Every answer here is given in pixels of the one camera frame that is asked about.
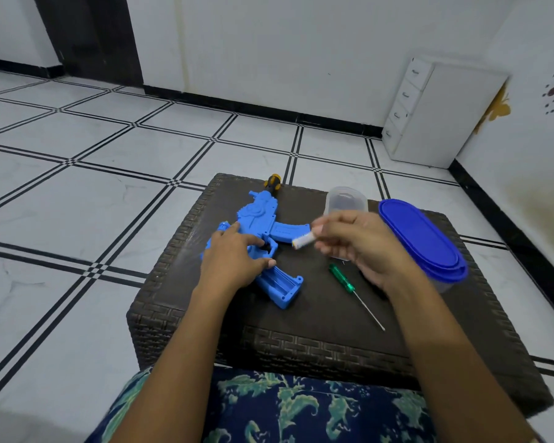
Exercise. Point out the person's left hand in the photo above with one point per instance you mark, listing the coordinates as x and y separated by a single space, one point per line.
226 267

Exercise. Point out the person's right hand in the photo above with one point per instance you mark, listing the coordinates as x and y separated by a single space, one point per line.
374 249

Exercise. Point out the clear container with blue lid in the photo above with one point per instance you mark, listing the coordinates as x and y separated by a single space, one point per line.
346 200

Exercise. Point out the blue toy gun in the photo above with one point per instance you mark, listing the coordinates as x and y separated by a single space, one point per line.
258 216

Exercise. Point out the white cylindrical battery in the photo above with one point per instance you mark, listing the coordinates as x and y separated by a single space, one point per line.
301 241

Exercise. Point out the labelled container with blue lid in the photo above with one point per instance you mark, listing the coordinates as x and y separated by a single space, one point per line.
448 285

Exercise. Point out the white drawer cabinet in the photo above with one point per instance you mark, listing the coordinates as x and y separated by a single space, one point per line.
452 115

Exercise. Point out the person's right forearm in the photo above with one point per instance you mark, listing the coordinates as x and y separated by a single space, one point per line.
457 373

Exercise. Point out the person's left forearm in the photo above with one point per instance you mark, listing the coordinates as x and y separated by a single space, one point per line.
175 373

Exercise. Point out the dark brown wicker table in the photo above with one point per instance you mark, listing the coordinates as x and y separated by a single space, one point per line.
328 327

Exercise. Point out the blue floral dress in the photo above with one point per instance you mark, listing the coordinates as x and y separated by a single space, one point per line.
304 410

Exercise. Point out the dark door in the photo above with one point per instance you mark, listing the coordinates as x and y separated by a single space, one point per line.
92 36

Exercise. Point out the yellow butterfly wall sticker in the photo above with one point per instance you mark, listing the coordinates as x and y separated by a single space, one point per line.
498 108

